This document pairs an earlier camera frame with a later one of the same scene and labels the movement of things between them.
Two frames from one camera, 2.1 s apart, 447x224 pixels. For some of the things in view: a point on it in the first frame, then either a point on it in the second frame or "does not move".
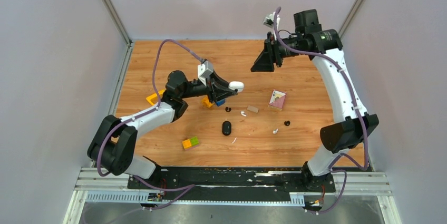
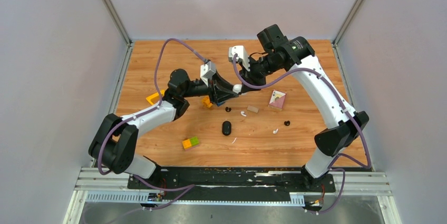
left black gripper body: x=212 y=89 does not move
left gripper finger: x=220 y=80 does not move
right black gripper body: x=278 y=50 to x=257 y=74
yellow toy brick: x=206 y=103 does not move
